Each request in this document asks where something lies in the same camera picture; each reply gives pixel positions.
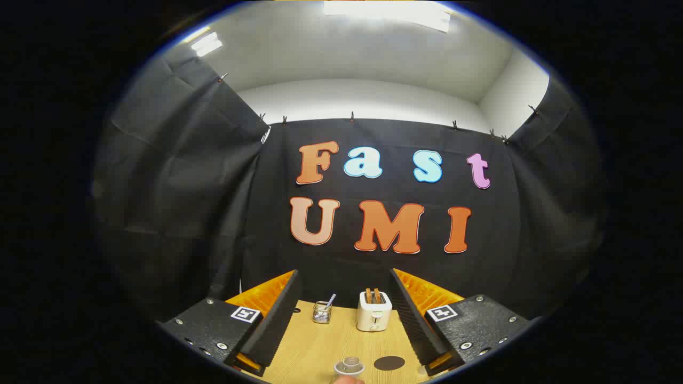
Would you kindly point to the thin straw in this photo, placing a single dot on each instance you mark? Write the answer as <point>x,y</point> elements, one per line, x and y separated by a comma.
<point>331,300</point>

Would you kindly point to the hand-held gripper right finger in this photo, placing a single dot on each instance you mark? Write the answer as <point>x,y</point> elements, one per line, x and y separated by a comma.
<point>416,325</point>

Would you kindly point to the large ceiling light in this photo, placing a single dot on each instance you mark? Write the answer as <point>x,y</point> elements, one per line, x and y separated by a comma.
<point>387,12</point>

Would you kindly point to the wooden table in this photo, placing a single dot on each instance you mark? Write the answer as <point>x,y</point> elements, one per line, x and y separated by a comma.
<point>325,349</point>

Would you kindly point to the toast slice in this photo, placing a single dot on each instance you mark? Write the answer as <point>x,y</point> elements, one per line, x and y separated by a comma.
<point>378,295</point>
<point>368,296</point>

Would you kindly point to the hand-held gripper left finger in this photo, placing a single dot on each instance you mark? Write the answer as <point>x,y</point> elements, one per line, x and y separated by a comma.
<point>275,325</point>

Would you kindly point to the small clear glass holder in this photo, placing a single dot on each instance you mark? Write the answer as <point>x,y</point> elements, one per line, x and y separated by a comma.
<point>322,313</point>

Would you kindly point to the small ceiling light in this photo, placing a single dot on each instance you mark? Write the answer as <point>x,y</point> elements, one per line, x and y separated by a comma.
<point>207,44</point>

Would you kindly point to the dark brown round coaster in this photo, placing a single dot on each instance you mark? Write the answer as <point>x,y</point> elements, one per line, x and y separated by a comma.
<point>389,363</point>

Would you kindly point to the white toaster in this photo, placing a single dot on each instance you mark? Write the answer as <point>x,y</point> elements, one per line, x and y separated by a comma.
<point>373,317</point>

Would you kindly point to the clear bottle with white label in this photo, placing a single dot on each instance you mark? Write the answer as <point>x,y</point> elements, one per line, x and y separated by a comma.
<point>349,367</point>

